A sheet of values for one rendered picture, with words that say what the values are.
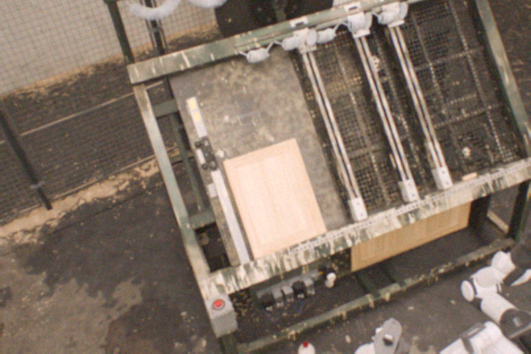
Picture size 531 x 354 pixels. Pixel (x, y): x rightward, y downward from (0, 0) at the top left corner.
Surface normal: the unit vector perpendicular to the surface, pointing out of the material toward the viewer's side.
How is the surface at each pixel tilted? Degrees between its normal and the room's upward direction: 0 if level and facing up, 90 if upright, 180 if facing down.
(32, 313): 0
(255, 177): 50
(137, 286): 0
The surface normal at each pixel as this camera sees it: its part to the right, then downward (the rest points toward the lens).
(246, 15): 0.35, 0.55
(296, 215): 0.19, -0.07
